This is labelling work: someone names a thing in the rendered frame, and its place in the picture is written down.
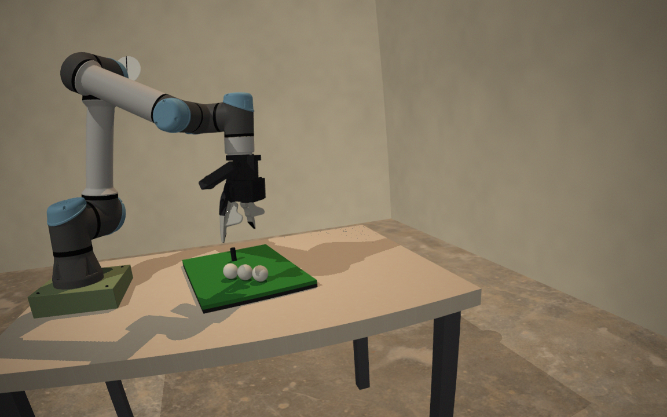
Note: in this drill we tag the green golf mat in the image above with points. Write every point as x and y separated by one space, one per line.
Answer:
216 292

